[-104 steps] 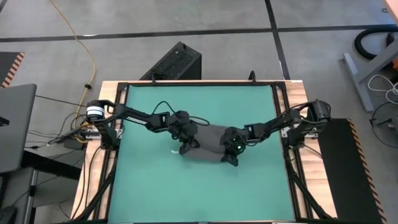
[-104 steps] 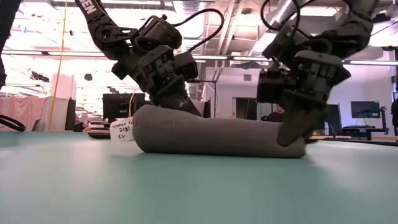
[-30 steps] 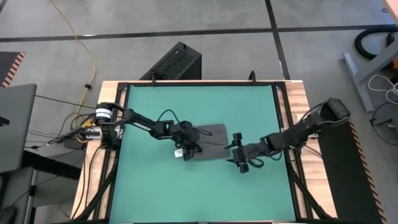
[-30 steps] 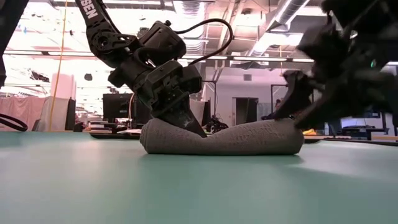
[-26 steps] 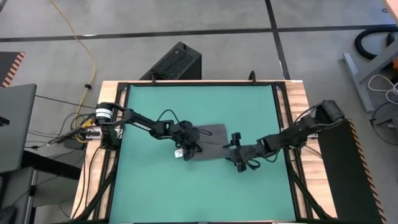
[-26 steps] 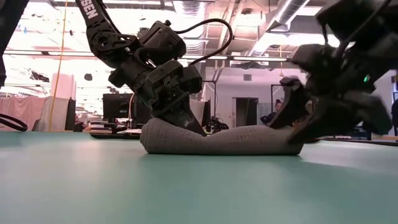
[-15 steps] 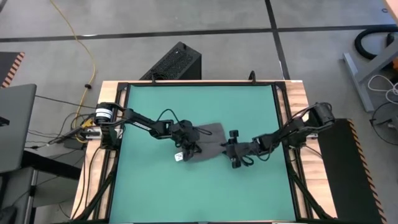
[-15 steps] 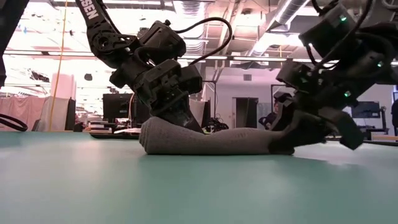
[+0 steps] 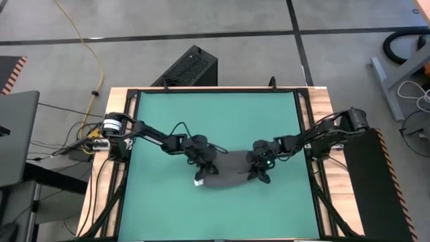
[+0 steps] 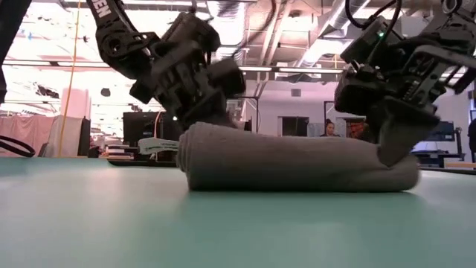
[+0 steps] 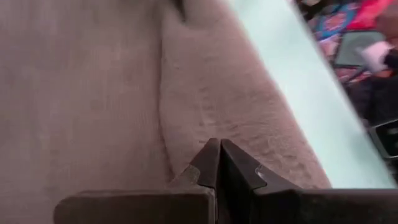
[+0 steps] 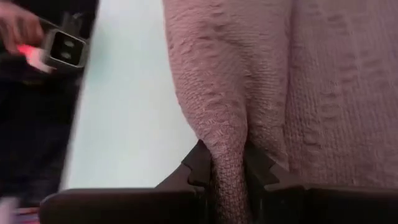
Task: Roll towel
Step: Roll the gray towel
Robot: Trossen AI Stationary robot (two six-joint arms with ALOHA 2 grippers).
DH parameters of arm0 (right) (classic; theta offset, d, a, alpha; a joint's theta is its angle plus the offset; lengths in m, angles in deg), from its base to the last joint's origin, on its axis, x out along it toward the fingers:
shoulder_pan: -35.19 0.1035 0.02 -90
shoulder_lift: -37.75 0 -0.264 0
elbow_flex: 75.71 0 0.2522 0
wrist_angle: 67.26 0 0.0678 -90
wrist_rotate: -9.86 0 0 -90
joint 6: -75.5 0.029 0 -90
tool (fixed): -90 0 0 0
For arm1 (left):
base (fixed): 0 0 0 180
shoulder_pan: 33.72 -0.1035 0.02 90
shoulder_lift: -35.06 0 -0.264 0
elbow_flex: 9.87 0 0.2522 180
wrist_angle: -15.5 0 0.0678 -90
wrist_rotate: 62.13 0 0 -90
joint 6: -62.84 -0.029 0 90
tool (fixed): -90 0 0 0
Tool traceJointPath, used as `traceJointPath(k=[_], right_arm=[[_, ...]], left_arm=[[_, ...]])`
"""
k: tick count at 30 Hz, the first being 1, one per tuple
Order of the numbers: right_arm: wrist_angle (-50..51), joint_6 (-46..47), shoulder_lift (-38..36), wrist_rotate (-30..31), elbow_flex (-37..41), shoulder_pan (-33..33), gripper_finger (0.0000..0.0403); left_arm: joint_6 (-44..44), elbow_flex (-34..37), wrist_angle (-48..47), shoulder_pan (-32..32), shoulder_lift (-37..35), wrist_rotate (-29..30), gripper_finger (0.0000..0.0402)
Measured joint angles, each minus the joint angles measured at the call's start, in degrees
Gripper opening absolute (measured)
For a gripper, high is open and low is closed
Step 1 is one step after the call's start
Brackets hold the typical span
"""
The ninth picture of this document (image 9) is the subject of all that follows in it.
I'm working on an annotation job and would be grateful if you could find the grey metal desk leg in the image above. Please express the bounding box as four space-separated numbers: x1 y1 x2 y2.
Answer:
371 50 430 122

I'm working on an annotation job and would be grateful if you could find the large black orange-striped floor mat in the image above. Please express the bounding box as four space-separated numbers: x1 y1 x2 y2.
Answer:
337 126 419 242

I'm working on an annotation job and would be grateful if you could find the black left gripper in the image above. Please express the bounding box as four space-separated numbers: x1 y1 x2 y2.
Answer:
183 134 220 182

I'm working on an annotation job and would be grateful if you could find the wooden table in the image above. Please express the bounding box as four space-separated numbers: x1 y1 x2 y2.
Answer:
76 86 366 241

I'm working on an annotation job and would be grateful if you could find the grey towel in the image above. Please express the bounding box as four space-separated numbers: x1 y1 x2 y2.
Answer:
194 150 266 189

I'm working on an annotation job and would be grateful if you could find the black vacuum hose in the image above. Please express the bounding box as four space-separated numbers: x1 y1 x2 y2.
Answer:
382 26 430 66

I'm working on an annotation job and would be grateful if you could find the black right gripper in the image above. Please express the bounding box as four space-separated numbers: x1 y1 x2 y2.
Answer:
247 140 279 185

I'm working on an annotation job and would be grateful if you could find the black floor cable loop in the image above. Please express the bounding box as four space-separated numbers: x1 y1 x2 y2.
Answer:
399 110 430 152

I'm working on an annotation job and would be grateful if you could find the white cable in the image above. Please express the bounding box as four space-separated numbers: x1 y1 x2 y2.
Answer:
397 80 430 114

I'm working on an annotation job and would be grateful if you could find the small black orange-striped floor mat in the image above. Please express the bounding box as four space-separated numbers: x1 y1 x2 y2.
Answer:
0 55 28 96

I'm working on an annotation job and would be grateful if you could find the long yellow power cable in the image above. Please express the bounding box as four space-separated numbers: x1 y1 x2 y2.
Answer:
53 0 104 140

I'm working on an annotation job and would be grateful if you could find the black cable bundle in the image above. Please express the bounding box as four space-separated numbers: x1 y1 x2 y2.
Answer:
28 102 105 163

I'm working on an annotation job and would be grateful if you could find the black metal table frame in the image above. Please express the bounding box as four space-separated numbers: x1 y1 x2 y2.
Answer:
79 87 362 242

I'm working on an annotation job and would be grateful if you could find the black perforated computer tower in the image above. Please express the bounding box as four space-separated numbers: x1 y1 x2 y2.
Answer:
150 44 218 87

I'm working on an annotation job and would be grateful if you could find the green table mat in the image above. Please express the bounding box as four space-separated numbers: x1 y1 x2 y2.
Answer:
117 91 320 240

